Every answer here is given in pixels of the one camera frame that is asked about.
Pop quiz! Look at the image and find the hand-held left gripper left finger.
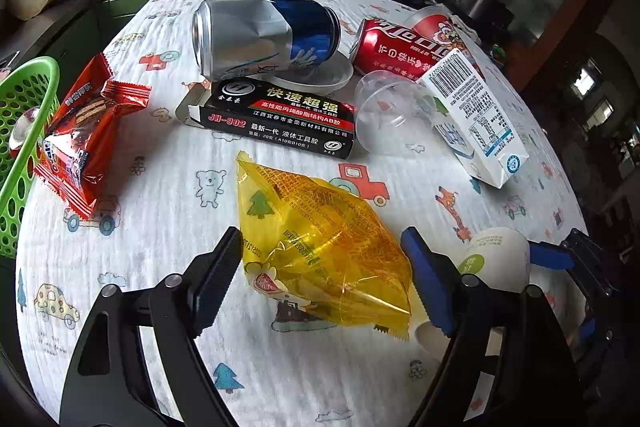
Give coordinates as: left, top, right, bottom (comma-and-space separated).
60, 226, 244, 427

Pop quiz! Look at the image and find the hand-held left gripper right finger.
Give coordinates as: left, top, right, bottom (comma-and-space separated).
400, 227, 586, 427

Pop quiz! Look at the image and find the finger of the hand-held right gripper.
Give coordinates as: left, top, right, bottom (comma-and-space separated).
530, 229, 608, 303
575, 316, 615, 364

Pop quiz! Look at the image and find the white paper cup green label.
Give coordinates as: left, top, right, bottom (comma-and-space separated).
457, 227, 531, 293

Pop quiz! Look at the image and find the plain white paper cup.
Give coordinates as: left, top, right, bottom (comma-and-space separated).
415, 319, 453, 360

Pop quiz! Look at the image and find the yellow plastic wrapper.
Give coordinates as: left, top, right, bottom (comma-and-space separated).
235, 151, 426, 342

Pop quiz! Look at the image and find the white milk carton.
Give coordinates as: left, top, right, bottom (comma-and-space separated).
417, 49, 528, 188

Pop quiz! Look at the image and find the clear plastic cup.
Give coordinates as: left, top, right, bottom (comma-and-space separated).
354, 72, 451, 156

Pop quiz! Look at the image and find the black glue box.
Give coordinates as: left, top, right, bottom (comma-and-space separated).
175, 79, 357, 160

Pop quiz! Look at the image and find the large red snack packet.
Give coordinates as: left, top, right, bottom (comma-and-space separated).
34, 53, 123, 222

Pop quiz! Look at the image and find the small red snack packet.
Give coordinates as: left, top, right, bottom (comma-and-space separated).
97, 78, 152, 132

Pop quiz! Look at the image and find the green plastic basket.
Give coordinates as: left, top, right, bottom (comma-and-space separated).
0, 56, 61, 258

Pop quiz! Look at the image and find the white round lid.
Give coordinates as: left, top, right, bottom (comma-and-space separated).
260, 49, 353, 88

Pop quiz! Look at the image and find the red soda can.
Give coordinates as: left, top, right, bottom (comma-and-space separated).
348, 18, 463, 78

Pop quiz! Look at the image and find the dented silver blue can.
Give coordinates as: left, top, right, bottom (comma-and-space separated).
191, 0, 342, 81

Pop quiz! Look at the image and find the red plastic cup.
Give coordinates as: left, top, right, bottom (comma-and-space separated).
407, 5, 481, 72

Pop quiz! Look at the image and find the printed cartoon cloth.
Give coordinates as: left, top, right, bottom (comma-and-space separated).
15, 0, 591, 427

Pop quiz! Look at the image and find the green kitchen cabinet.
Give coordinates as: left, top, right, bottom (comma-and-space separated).
30, 0, 166, 72

